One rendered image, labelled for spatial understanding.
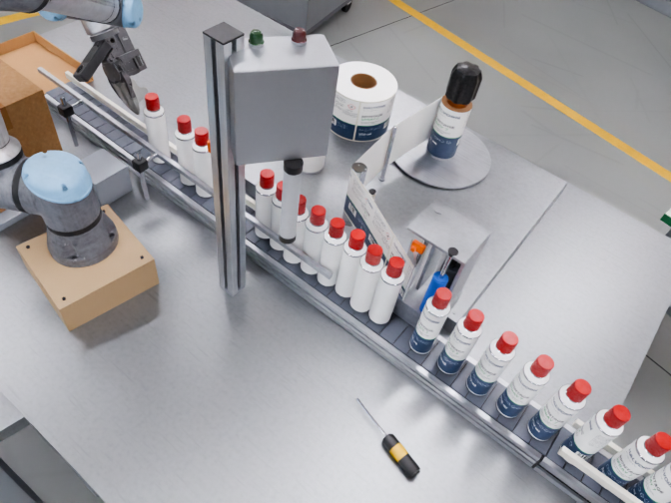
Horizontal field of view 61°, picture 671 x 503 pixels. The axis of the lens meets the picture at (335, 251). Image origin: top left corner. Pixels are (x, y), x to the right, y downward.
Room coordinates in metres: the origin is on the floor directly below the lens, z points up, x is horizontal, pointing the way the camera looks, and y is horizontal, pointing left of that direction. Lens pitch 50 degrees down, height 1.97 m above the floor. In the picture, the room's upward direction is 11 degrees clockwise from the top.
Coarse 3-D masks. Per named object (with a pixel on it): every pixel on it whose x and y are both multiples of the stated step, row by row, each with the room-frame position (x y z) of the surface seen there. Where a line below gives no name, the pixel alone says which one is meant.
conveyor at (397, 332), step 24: (96, 120) 1.22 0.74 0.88; (120, 120) 1.24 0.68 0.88; (120, 144) 1.15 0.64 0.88; (168, 168) 1.09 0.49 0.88; (192, 192) 1.02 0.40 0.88; (264, 240) 0.90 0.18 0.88; (288, 264) 0.84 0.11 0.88; (384, 336) 0.69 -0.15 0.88; (408, 336) 0.70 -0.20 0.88; (432, 360) 0.65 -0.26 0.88; (456, 384) 0.60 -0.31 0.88; (480, 408) 0.56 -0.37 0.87; (528, 408) 0.58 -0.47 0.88
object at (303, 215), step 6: (300, 198) 0.87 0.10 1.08; (306, 198) 0.87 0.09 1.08; (300, 204) 0.85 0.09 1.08; (306, 204) 0.87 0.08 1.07; (300, 210) 0.85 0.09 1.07; (306, 210) 0.87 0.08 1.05; (300, 216) 0.85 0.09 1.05; (306, 216) 0.86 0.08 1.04; (300, 222) 0.84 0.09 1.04; (300, 228) 0.84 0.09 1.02; (300, 234) 0.84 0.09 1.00; (300, 240) 0.85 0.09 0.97; (300, 246) 0.85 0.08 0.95; (288, 252) 0.84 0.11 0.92; (288, 258) 0.84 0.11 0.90; (294, 258) 0.84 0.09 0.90
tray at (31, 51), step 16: (32, 32) 1.61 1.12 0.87; (0, 48) 1.50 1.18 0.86; (16, 48) 1.55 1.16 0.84; (32, 48) 1.57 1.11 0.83; (48, 48) 1.57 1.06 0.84; (16, 64) 1.47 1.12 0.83; (32, 64) 1.48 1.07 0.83; (48, 64) 1.50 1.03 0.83; (64, 64) 1.51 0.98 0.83; (32, 80) 1.40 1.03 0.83; (48, 80) 1.42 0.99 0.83; (64, 80) 1.43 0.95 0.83
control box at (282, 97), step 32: (256, 64) 0.75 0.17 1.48; (288, 64) 0.77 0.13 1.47; (320, 64) 0.78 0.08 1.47; (256, 96) 0.73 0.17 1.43; (288, 96) 0.76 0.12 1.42; (320, 96) 0.78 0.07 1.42; (256, 128) 0.73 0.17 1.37; (288, 128) 0.76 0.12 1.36; (320, 128) 0.78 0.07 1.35; (256, 160) 0.74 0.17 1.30
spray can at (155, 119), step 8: (152, 96) 1.12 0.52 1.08; (152, 104) 1.11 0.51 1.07; (144, 112) 1.11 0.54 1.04; (152, 112) 1.10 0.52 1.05; (160, 112) 1.11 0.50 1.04; (152, 120) 1.10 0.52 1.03; (160, 120) 1.11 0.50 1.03; (152, 128) 1.10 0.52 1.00; (160, 128) 1.10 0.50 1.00; (152, 136) 1.10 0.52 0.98; (160, 136) 1.10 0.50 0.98; (152, 144) 1.10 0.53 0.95; (160, 144) 1.10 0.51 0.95; (168, 144) 1.12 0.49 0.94; (168, 152) 1.12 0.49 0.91; (152, 160) 1.10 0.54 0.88; (160, 160) 1.10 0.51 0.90
